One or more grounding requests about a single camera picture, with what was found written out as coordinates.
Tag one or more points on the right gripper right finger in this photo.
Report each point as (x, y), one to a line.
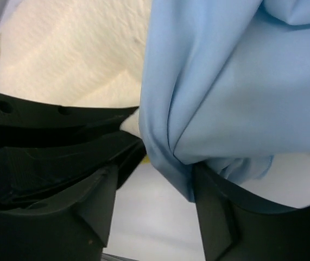
(236, 224)

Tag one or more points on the blue green pillowcase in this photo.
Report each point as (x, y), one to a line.
(226, 83)

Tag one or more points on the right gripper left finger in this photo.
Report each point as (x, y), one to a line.
(73, 224)

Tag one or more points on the cream yellow pillow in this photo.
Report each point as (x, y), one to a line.
(74, 53)

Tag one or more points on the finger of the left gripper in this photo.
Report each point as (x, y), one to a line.
(24, 119)
(28, 175)

